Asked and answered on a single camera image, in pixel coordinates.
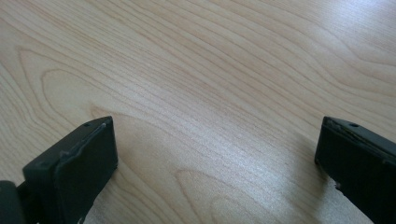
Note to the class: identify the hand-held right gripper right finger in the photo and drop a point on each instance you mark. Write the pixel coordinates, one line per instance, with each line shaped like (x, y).
(361, 168)

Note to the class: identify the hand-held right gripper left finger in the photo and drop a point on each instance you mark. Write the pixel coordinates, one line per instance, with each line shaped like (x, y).
(77, 174)

